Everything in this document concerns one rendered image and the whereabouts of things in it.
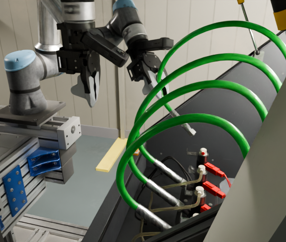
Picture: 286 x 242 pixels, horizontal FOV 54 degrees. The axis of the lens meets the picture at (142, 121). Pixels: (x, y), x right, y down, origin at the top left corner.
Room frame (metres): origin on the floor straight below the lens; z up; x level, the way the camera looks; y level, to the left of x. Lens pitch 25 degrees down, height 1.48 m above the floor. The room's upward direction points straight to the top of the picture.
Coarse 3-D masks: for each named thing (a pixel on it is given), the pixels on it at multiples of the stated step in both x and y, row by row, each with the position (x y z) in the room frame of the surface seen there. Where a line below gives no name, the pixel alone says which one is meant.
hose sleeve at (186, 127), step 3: (171, 111) 0.75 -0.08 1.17; (174, 111) 0.75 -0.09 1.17; (171, 114) 0.75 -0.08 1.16; (174, 114) 0.75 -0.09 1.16; (177, 114) 0.75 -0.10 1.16; (186, 123) 0.73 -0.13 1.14; (183, 126) 0.73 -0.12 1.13; (186, 126) 0.72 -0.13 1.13; (189, 126) 0.73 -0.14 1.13; (186, 129) 0.72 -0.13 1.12; (189, 129) 0.72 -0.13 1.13
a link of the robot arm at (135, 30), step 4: (132, 24) 0.91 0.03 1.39; (136, 24) 0.91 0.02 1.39; (140, 24) 0.92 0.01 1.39; (128, 28) 0.90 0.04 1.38; (132, 28) 0.90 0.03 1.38; (136, 28) 0.90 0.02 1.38; (140, 28) 0.90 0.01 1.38; (144, 28) 0.92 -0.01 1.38; (124, 32) 0.90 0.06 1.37; (128, 32) 0.90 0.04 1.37; (132, 32) 0.89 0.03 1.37; (136, 32) 0.89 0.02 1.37; (140, 32) 0.89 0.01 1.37; (144, 32) 0.90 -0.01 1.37; (124, 36) 0.91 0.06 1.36; (128, 36) 0.89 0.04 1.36; (132, 36) 0.88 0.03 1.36; (124, 40) 0.91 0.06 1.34; (128, 40) 0.89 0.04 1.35
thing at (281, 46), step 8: (216, 24) 0.69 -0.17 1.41; (224, 24) 0.68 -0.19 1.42; (232, 24) 0.67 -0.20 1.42; (240, 24) 0.66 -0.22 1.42; (248, 24) 0.65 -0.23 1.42; (256, 24) 0.64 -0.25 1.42; (192, 32) 0.73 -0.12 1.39; (200, 32) 0.71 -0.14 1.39; (264, 32) 0.62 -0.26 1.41; (272, 32) 0.62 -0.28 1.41; (184, 40) 0.74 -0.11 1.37; (272, 40) 0.61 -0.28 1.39; (280, 40) 0.61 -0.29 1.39; (176, 48) 0.75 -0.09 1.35; (280, 48) 0.60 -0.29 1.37; (168, 56) 0.76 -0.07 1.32; (160, 72) 0.78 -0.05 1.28; (160, 80) 0.78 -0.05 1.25; (168, 104) 0.77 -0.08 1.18
